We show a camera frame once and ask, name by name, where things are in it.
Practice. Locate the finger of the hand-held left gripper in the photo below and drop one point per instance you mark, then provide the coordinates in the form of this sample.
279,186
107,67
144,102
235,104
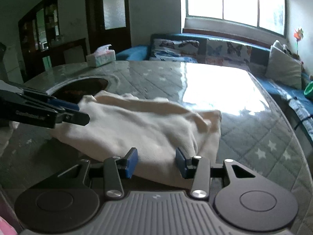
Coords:
63,105
75,119

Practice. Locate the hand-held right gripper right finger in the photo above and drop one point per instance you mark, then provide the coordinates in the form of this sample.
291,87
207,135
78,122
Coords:
182,162

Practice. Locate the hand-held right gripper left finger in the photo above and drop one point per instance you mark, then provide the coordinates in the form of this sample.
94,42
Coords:
130,162

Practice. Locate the cream garment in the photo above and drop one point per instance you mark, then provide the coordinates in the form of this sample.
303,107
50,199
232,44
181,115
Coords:
134,127

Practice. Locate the round dark inset cooktop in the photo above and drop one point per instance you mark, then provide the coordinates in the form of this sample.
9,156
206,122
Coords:
83,88

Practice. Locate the dark wooden cabinet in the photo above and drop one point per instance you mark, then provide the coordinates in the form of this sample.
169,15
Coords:
29,53

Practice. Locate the tissue box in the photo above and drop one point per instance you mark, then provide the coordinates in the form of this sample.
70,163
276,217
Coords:
100,58

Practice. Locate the grey quilted star table cover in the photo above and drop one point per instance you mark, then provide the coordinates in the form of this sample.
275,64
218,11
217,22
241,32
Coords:
244,139

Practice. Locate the dark wooden door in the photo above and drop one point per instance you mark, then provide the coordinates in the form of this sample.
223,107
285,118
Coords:
95,29

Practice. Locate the teal sofa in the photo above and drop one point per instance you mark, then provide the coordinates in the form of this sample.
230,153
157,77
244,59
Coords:
132,52

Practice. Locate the wide butterfly print cushion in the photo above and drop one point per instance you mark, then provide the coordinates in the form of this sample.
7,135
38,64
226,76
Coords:
171,50

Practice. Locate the pink cloth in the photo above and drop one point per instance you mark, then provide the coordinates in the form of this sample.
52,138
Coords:
6,227

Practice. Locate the square butterfly print cushion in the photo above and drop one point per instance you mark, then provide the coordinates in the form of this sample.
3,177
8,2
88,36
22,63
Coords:
227,51

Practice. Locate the blue patterned sofa throw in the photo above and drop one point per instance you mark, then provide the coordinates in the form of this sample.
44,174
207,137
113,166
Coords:
303,112

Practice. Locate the grey pillow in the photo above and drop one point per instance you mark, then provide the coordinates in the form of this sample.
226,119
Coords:
283,68

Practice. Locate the green plastic bowl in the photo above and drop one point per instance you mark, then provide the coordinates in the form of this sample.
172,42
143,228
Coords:
309,88

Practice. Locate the black and white plush toy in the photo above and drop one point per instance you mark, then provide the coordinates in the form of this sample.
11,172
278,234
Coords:
287,49

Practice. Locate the window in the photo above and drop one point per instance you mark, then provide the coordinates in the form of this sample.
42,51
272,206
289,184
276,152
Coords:
232,0

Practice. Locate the colourful pinwheel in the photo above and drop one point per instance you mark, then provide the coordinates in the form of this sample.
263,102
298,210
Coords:
298,34

